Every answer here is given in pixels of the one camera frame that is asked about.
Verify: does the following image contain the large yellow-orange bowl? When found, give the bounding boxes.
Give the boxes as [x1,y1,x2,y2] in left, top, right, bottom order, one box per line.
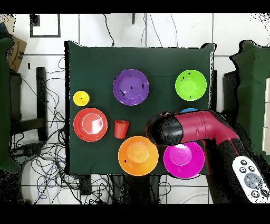
[118,135,159,176]

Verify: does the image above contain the shallow red-orange bowl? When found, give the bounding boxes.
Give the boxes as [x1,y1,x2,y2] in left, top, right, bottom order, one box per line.
[73,107,109,143]

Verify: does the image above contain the black table frame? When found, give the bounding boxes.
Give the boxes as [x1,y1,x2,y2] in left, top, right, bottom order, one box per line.
[9,67,48,142]

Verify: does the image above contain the red-orange cup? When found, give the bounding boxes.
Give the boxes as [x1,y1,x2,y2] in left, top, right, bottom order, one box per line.
[114,120,130,140]

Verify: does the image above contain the green cloth neighbouring table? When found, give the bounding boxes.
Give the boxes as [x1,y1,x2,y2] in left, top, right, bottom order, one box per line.
[228,40,270,165]
[0,36,21,174]

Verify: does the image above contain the green bowl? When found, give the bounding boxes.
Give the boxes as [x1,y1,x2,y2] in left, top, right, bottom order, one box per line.
[175,69,208,102]

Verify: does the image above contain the black square floor frame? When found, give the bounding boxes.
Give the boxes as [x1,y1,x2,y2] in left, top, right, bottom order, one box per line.
[30,14,61,38]

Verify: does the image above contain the tangle of black cables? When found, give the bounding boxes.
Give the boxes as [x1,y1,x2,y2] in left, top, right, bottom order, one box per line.
[9,57,112,204]

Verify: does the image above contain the black cable with plug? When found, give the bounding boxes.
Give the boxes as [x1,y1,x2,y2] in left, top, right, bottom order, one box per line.
[102,13,115,47]

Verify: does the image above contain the large pink bowl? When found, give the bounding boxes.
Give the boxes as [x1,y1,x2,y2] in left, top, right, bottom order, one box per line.
[163,141,206,180]

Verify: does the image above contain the black power strip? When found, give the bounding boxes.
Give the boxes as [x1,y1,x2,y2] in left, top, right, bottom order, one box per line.
[79,174,93,196]

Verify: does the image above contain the purple bowl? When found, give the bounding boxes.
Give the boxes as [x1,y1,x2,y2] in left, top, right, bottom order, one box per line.
[112,69,150,106]

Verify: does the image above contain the black chair base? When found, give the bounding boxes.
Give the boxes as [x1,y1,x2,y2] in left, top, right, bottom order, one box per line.
[12,142,44,163]

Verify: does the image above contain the yellow cup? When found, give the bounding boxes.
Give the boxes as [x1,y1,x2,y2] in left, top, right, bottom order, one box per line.
[73,90,91,107]

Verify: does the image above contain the dark green tablecloth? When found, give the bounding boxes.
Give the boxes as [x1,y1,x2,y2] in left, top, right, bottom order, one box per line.
[64,40,216,176]

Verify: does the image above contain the cardboard box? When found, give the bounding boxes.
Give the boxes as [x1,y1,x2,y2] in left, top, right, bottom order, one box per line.
[5,34,27,73]

